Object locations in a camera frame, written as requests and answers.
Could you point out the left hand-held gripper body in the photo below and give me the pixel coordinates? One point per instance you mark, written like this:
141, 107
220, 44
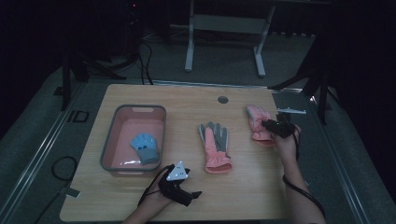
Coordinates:
174, 188

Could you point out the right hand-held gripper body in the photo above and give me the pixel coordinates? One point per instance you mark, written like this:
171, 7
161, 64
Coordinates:
284, 126

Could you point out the pink padded glove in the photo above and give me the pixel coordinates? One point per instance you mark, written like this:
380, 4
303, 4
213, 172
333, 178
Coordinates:
257, 124

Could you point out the pink glove with grey palm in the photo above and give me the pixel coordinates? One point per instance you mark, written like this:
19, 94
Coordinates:
216, 149

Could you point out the plain blue and grey glove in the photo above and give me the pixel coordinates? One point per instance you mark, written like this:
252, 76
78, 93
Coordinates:
153, 142

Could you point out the blue grey glove with dots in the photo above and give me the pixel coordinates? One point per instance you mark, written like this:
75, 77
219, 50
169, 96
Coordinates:
144, 148

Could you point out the pink basin with grey rim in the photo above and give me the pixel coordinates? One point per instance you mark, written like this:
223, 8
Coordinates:
124, 137

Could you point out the person's right hand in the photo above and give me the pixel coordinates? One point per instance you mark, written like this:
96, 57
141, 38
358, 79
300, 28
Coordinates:
288, 146

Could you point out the person's left hand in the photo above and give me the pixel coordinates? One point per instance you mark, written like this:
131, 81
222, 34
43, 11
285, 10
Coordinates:
157, 200

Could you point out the grey round table grommet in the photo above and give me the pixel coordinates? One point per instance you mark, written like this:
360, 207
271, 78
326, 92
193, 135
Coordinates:
223, 100

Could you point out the black metal stand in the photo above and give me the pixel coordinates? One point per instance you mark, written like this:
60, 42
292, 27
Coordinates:
66, 81
322, 90

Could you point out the grey tape piece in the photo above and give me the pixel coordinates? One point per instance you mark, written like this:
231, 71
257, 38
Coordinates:
73, 193

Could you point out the metal floor rail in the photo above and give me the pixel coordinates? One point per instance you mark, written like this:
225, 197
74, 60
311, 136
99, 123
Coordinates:
40, 152
218, 84
341, 174

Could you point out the white metal table frame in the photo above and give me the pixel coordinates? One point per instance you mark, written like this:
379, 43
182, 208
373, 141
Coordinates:
229, 24

